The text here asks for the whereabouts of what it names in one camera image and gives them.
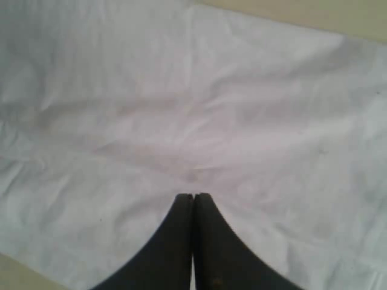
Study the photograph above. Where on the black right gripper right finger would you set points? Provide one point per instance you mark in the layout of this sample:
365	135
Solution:
221	259

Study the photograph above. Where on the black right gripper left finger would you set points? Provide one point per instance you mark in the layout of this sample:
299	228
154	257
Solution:
165	261

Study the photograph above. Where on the white t-shirt red lettering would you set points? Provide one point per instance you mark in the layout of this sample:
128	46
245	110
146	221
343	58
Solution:
109	109

